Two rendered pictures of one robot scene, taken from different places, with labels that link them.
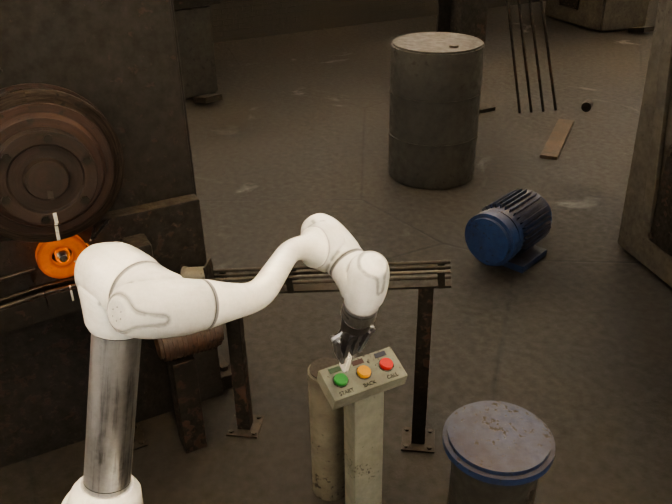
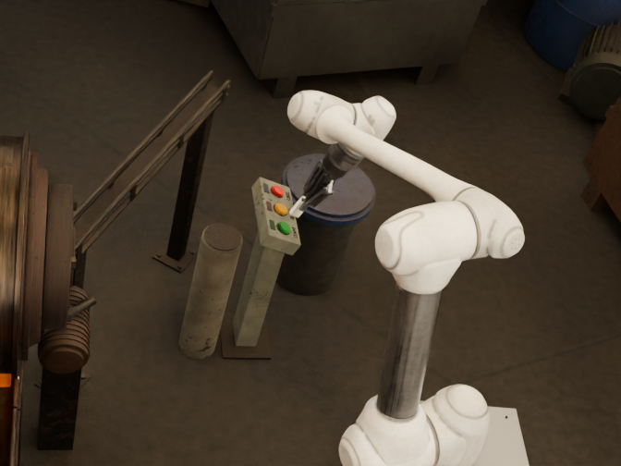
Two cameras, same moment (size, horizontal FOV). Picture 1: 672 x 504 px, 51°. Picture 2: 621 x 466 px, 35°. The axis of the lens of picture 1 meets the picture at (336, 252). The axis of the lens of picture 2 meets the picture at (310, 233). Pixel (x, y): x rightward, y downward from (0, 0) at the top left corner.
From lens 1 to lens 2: 2.51 m
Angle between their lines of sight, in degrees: 67
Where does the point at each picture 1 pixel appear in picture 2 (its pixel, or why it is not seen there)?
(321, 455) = (219, 316)
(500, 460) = (357, 198)
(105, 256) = (446, 224)
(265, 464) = (134, 384)
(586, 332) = (111, 67)
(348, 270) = (374, 124)
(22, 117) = (41, 201)
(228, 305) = not seen: hidden behind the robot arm
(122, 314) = (520, 239)
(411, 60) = not seen: outside the picture
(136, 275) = (489, 214)
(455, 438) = (322, 208)
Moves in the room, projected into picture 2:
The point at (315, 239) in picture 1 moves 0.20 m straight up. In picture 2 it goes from (347, 116) to (368, 50)
